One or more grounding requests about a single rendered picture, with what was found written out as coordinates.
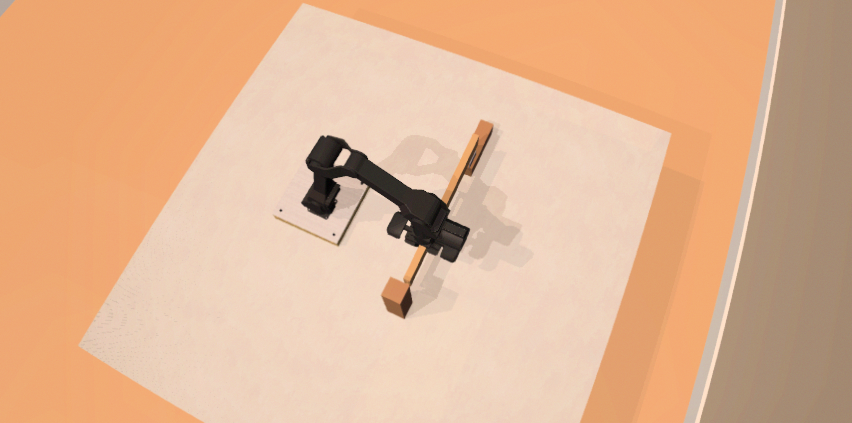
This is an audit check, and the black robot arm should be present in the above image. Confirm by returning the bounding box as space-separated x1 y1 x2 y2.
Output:
301 135 470 251

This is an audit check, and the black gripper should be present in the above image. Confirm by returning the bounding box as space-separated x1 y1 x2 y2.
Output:
386 211 460 263

